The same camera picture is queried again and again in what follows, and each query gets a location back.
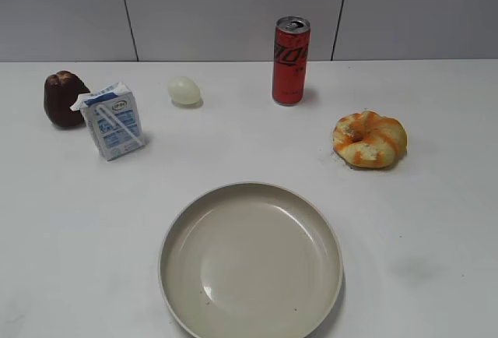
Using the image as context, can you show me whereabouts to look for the white egg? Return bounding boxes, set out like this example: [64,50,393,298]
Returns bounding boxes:
[167,76,202,106]

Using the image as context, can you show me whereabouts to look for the dark brown canele cake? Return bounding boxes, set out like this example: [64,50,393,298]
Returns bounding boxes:
[44,70,90,129]

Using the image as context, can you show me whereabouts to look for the orange glazed donut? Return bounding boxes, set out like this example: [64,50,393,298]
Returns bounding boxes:
[332,111,408,169]

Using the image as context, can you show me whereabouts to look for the beige round plate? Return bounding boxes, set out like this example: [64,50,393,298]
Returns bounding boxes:
[158,181,344,337]

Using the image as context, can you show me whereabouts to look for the red soda can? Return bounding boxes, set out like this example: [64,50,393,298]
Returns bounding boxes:
[272,16,310,106]

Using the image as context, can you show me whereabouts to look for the small blue-white milk carton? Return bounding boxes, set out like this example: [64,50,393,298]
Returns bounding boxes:
[70,82,146,161]

